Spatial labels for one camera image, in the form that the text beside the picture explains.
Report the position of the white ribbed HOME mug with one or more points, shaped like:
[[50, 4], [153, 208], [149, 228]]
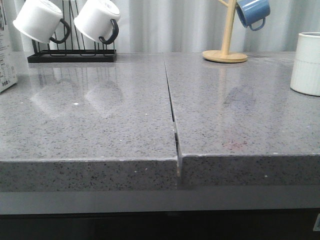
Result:
[[305, 76]]

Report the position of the white milk carton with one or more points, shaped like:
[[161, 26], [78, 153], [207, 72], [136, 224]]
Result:
[[8, 76]]

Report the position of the wooden mug tree stand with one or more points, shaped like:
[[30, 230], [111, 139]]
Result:
[[224, 55]]

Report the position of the blue enamel mug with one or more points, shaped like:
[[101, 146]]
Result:
[[253, 13]]

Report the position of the black wire mug rack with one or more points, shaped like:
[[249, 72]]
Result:
[[77, 48]]

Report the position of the white mug black handle right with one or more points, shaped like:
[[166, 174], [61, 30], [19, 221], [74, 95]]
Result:
[[98, 21]]

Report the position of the white mug black handle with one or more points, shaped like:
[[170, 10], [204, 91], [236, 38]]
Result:
[[39, 19], [98, 21]]

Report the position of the white mug black handle left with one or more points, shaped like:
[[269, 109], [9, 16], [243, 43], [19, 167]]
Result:
[[39, 19]]

